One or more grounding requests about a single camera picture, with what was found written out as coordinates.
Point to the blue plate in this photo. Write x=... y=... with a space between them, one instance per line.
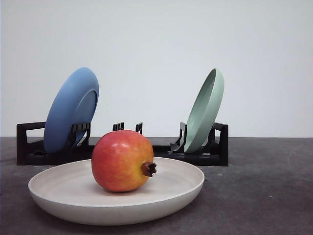
x=75 y=102

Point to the black plastic dish rack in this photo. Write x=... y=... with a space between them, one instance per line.
x=214 y=150

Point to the green plate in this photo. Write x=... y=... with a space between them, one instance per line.
x=205 y=113

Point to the white plate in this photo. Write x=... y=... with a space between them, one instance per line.
x=72 y=192

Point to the red orange pomegranate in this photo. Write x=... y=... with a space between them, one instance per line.
x=122 y=160

